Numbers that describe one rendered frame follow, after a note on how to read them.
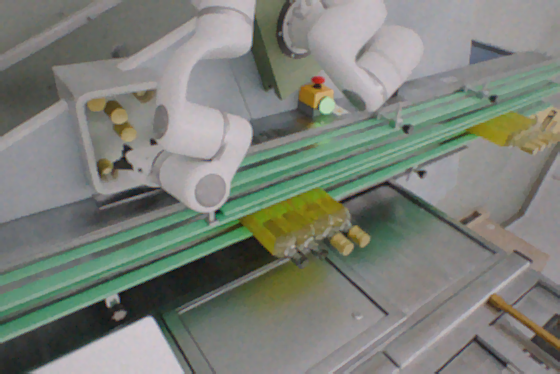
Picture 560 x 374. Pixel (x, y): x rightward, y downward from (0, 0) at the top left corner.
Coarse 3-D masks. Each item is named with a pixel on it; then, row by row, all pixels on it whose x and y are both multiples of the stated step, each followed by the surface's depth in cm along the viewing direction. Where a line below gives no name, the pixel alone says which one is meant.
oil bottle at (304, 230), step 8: (272, 208) 100; (280, 208) 100; (288, 208) 101; (280, 216) 98; (288, 216) 98; (296, 216) 98; (288, 224) 96; (296, 224) 96; (304, 224) 96; (296, 232) 94; (304, 232) 94; (312, 232) 95; (304, 240) 94; (304, 248) 96
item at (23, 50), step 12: (108, 0) 125; (120, 0) 127; (84, 12) 123; (96, 12) 124; (60, 24) 121; (72, 24) 122; (36, 36) 120; (48, 36) 120; (60, 36) 122; (12, 48) 119; (24, 48) 118; (36, 48) 120; (0, 60) 116; (12, 60) 118; (0, 72) 118
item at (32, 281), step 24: (480, 120) 149; (360, 168) 116; (288, 192) 103; (168, 216) 92; (192, 216) 93; (216, 216) 94; (240, 216) 95; (120, 240) 85; (144, 240) 86; (168, 240) 86; (48, 264) 78; (72, 264) 79; (96, 264) 79; (0, 288) 73; (24, 288) 73; (48, 288) 74
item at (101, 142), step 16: (80, 96) 75; (96, 96) 74; (112, 96) 83; (128, 96) 85; (80, 112) 73; (96, 112) 82; (128, 112) 86; (144, 112) 89; (96, 128) 84; (112, 128) 86; (144, 128) 90; (96, 144) 86; (112, 144) 88; (128, 144) 90; (144, 144) 92; (96, 160) 87; (112, 160) 90; (96, 176) 82; (128, 176) 89; (112, 192) 86
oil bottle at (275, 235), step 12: (252, 216) 97; (264, 216) 97; (276, 216) 97; (252, 228) 98; (264, 228) 93; (276, 228) 93; (288, 228) 94; (264, 240) 95; (276, 240) 91; (288, 240) 91; (276, 252) 92
